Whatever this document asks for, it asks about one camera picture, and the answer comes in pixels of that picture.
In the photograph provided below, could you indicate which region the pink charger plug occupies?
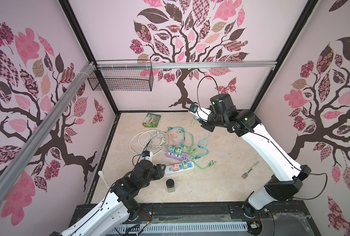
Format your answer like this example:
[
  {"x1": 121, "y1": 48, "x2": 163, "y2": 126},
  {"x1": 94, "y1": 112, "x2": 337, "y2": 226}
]
[{"x1": 172, "y1": 164, "x2": 180, "y2": 172}]

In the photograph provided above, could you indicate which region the light green charger plug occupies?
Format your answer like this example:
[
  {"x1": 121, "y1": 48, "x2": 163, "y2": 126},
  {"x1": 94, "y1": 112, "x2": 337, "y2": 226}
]
[
  {"x1": 175, "y1": 148, "x2": 182, "y2": 155},
  {"x1": 182, "y1": 160, "x2": 188, "y2": 170}
]

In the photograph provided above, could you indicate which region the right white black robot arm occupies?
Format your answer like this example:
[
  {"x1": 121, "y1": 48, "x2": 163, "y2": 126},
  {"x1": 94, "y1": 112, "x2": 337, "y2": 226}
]
[{"x1": 189, "y1": 94, "x2": 311, "y2": 218}]

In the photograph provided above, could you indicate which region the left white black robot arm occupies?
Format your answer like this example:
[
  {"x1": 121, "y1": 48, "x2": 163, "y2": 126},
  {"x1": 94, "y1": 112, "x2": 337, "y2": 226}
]
[{"x1": 51, "y1": 160, "x2": 166, "y2": 236}]

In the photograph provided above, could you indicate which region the white blue power strip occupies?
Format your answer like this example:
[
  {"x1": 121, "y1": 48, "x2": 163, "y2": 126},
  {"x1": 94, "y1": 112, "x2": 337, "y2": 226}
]
[{"x1": 165, "y1": 162, "x2": 195, "y2": 176}]

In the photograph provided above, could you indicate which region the black lid glass jar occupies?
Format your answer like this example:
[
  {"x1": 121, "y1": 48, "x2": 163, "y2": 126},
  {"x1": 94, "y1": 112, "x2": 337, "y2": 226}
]
[{"x1": 166, "y1": 179, "x2": 175, "y2": 193}]

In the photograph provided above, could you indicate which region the purple power strip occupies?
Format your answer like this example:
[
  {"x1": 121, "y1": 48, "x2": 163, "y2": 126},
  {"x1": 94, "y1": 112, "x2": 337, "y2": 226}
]
[{"x1": 166, "y1": 150, "x2": 190, "y2": 162}]

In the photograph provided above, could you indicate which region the green snack packet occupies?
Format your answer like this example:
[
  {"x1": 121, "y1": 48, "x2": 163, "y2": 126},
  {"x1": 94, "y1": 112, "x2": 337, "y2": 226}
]
[{"x1": 142, "y1": 113, "x2": 161, "y2": 128}]

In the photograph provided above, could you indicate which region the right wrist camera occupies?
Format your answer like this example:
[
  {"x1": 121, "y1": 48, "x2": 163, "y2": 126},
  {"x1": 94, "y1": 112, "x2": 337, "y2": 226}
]
[{"x1": 188, "y1": 104, "x2": 211, "y2": 122}]

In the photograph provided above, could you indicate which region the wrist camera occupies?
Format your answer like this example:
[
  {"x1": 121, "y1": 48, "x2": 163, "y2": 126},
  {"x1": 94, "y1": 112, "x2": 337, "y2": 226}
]
[
  {"x1": 141, "y1": 150, "x2": 153, "y2": 162},
  {"x1": 188, "y1": 104, "x2": 211, "y2": 122}
]

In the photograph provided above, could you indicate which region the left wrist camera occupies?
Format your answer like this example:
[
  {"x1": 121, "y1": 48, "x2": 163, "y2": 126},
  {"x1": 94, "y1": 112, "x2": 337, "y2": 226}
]
[{"x1": 141, "y1": 150, "x2": 153, "y2": 162}]

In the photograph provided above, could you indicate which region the aqua charging cable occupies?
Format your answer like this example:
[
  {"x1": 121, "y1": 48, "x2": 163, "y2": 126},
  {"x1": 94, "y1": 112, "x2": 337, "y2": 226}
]
[{"x1": 192, "y1": 119, "x2": 211, "y2": 161}]

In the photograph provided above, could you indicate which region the white coiled power cord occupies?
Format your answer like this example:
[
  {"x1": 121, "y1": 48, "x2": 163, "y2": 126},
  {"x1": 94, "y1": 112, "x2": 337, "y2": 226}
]
[{"x1": 129, "y1": 129, "x2": 170, "y2": 157}]

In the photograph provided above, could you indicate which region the pink charging cable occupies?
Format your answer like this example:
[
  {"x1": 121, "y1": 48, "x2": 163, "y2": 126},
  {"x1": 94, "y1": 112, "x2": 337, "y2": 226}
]
[{"x1": 167, "y1": 131, "x2": 181, "y2": 166}]

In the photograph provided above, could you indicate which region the white slotted cable duct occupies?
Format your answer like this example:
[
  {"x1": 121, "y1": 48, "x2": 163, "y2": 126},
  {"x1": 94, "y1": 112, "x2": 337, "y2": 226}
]
[{"x1": 109, "y1": 222, "x2": 248, "y2": 236}]

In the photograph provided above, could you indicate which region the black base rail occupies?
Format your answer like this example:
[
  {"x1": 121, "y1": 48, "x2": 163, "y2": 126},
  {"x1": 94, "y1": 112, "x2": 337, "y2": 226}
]
[{"x1": 71, "y1": 200, "x2": 305, "y2": 220}]

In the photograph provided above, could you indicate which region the black wire basket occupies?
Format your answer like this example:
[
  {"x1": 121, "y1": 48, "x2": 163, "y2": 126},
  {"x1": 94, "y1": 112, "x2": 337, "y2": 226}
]
[{"x1": 88, "y1": 59, "x2": 154, "y2": 91}]

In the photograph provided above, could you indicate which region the rear aluminium rail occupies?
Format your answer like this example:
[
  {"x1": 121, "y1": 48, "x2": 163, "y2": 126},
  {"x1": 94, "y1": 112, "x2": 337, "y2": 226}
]
[{"x1": 97, "y1": 60, "x2": 277, "y2": 70}]

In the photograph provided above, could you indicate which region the aluminium rail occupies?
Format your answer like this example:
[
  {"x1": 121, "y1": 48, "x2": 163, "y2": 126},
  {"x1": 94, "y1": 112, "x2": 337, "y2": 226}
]
[
  {"x1": 97, "y1": 60, "x2": 277, "y2": 70},
  {"x1": 0, "y1": 62, "x2": 95, "y2": 204}
]

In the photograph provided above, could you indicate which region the left aluminium rail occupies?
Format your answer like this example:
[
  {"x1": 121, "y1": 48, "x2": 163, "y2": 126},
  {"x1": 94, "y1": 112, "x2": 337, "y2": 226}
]
[{"x1": 0, "y1": 62, "x2": 95, "y2": 204}]

